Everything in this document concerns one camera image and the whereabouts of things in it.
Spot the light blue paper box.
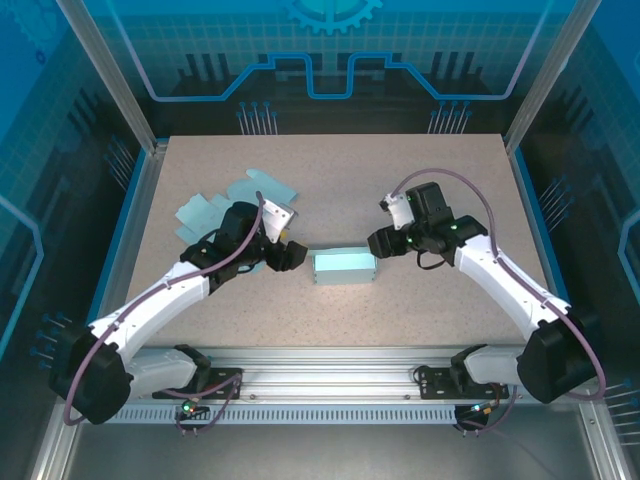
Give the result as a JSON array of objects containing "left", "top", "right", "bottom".
[
  {"left": 308, "top": 246, "right": 378, "bottom": 287},
  {"left": 173, "top": 168, "right": 302, "bottom": 275}
]

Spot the blue table side trim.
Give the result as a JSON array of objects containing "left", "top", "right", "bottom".
[
  {"left": 509, "top": 147, "right": 591, "bottom": 365},
  {"left": 73, "top": 147, "right": 151, "bottom": 365}
]

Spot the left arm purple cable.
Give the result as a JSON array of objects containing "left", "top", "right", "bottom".
[{"left": 63, "top": 190, "right": 265, "bottom": 437}]

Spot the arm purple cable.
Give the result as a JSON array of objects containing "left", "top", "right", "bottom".
[
  {"left": 392, "top": 167, "right": 609, "bottom": 437},
  {"left": 63, "top": 190, "right": 265, "bottom": 437}
]

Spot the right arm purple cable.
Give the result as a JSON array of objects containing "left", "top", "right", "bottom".
[{"left": 392, "top": 167, "right": 609, "bottom": 437}]

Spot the aluminium mounting rail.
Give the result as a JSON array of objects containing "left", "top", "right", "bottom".
[{"left": 62, "top": 343, "right": 599, "bottom": 407}]

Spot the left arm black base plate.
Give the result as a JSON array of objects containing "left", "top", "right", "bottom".
[{"left": 152, "top": 367, "right": 246, "bottom": 401}]

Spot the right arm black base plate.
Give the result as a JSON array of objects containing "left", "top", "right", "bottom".
[{"left": 415, "top": 363, "right": 474, "bottom": 401}]

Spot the slotted grey cable duct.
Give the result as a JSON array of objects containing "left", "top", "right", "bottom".
[{"left": 78, "top": 405, "right": 460, "bottom": 426}]

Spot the cable connector with green light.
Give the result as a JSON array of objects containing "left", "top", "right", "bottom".
[
  {"left": 175, "top": 396, "right": 212, "bottom": 421},
  {"left": 460, "top": 399, "right": 502, "bottom": 420}
]

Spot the aluminium frame post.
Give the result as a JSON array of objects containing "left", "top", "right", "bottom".
[
  {"left": 502, "top": 0, "right": 609, "bottom": 154},
  {"left": 53, "top": 0, "right": 170, "bottom": 155}
]

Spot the aluminium frame bar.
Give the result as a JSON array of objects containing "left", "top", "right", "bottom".
[
  {"left": 29, "top": 399, "right": 84, "bottom": 480},
  {"left": 579, "top": 402, "right": 639, "bottom": 480}
]

